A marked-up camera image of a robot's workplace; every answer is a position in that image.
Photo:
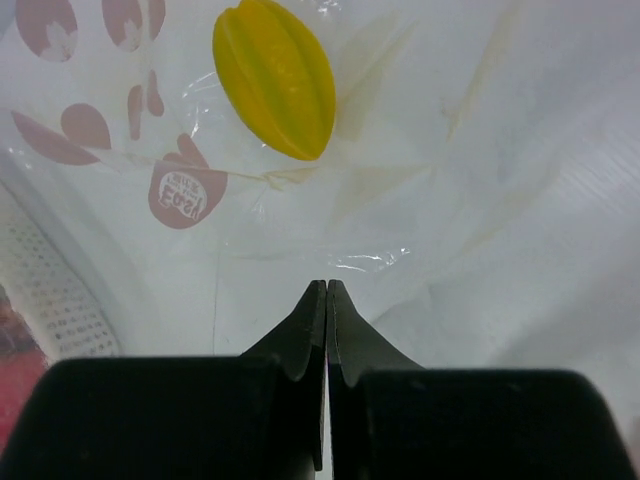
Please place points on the clear zip top bag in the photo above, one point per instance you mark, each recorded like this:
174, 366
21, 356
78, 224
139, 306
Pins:
479, 194

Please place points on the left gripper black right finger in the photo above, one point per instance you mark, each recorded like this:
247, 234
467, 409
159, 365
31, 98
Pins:
393, 419

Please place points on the yellow fake fruit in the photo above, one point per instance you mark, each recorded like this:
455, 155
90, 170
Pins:
277, 77

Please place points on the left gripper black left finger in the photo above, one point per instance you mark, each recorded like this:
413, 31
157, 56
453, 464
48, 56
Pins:
258, 415

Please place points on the white perforated plastic basket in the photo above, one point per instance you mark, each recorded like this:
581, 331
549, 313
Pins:
59, 311

